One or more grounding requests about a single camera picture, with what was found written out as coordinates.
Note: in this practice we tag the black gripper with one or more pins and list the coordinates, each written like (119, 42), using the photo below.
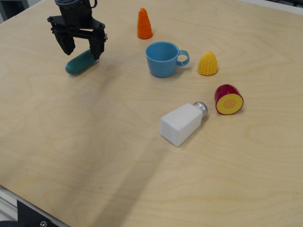
(76, 20)

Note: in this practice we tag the green toy cucumber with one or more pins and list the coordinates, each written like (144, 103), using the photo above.
(80, 63)

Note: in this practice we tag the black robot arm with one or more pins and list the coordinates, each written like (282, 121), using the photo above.
(68, 2)

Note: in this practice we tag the blue plastic cup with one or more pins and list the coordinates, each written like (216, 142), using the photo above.
(163, 57)

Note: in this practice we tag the orange toy carrot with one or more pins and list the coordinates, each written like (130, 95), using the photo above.
(144, 29)

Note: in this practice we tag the white salt shaker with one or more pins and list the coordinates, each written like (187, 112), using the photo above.
(180, 123)

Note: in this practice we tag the yellow toy corn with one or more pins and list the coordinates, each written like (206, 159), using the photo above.
(207, 65)

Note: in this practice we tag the red yellow toy fruit half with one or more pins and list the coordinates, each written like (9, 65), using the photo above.
(228, 99)

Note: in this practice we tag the aluminium table frame rail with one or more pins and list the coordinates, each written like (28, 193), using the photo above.
(8, 205)

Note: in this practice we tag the black corner bracket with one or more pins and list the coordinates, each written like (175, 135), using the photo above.
(32, 216)

